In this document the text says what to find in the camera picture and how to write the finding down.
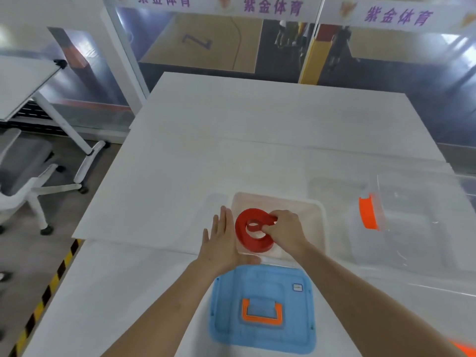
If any person's left hand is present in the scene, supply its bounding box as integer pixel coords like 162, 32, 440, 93
197, 206, 262, 278

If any person's right hand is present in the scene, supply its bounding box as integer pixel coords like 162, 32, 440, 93
261, 210, 309, 259

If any small clear plastic box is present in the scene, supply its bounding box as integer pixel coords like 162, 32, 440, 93
230, 192, 328, 263

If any red resistance band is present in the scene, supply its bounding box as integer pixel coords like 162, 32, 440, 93
235, 208, 279, 254

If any large clear plastic box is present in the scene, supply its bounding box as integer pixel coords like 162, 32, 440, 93
349, 173, 476, 272

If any clear lid orange handle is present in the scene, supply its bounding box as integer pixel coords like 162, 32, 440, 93
371, 271, 476, 357

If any person's left forearm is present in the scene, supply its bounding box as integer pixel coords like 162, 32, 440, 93
102, 260, 231, 357

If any person's right forearm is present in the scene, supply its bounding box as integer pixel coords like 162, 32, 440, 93
294, 241, 466, 357

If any red yellow pillar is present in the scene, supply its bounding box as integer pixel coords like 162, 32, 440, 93
299, 24, 341, 86

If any yellow black floor tape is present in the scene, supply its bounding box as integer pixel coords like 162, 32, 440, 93
7, 238, 82, 357

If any white mesh office chair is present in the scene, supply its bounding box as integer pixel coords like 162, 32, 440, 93
0, 128, 90, 237

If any white banner purple print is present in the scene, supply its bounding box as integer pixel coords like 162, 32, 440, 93
104, 0, 476, 34

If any white folding desk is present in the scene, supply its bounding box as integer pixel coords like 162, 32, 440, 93
0, 55, 111, 184

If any blue lid orange handle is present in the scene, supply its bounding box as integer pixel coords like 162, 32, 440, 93
209, 264, 317, 355

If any white window frame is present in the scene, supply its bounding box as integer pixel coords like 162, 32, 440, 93
100, 0, 151, 116

